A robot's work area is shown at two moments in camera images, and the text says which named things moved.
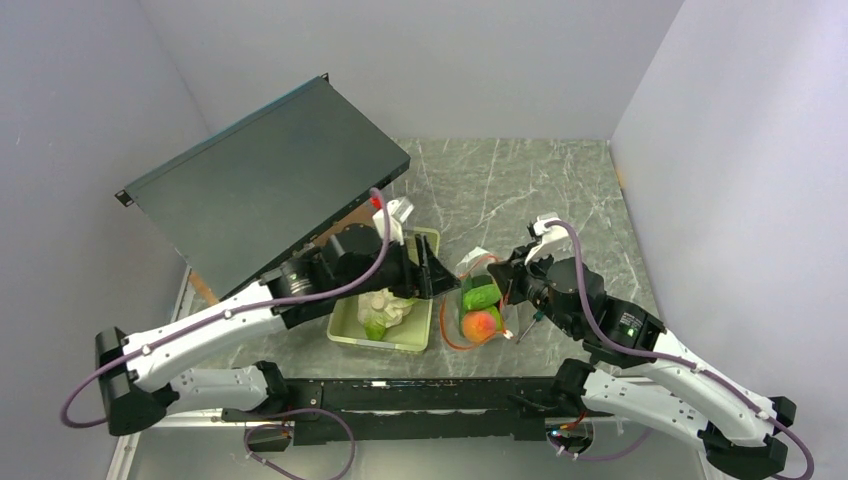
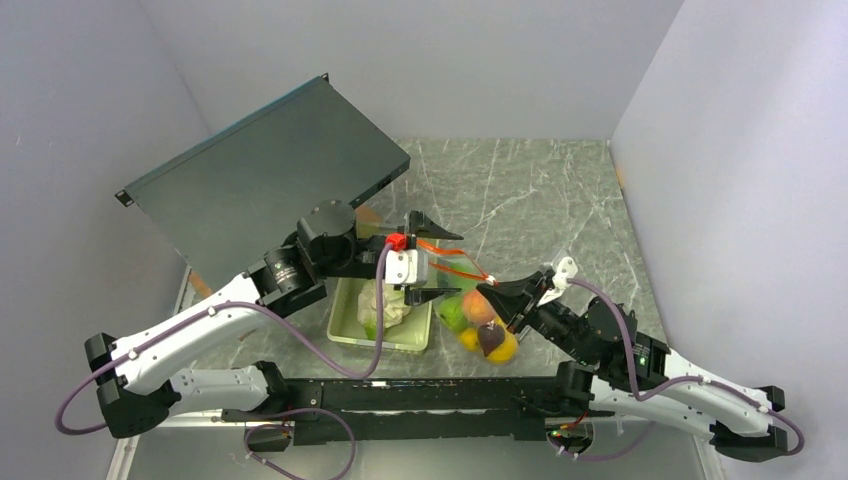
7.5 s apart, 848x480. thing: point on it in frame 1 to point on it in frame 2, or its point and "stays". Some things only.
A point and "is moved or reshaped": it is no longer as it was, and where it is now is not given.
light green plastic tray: (414, 332) stays
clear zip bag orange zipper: (450, 312) is moved or reshaped
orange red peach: (479, 327) to (476, 309)
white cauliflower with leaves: (380, 310) stays
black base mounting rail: (383, 411) stays
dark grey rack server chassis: (247, 200) stays
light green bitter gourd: (481, 296) is moved or reshaped
